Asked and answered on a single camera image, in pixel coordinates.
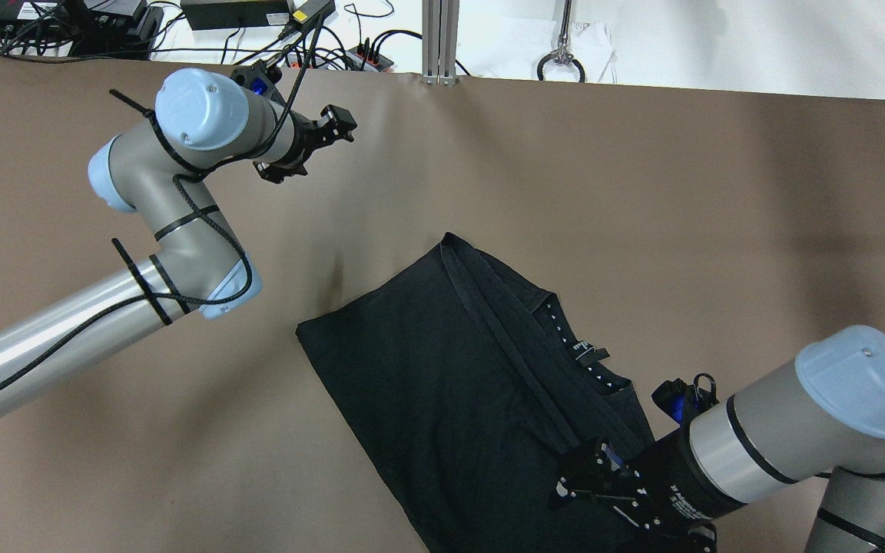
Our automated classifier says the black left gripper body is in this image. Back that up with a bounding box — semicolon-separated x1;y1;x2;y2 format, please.
277;114;330;167

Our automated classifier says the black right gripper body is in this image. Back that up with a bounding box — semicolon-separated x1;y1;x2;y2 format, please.
550;439;718;552

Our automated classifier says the black graphic t-shirt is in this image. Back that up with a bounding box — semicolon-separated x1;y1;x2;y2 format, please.
297;233;654;552

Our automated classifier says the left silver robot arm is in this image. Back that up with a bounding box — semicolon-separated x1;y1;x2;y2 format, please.
0;62;357;449

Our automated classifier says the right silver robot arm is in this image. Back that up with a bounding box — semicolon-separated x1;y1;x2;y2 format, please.
552;326;885;552

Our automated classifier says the power strip with red switches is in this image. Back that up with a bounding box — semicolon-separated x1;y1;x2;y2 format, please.
281;45;396;72

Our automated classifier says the black electronics box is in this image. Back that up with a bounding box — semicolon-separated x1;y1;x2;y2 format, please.
62;1;165;60

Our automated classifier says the aluminium frame post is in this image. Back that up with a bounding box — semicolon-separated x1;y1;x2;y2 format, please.
421;0;460;87

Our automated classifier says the black ring metal tool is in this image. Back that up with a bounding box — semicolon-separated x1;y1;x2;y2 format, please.
536;1;587;83

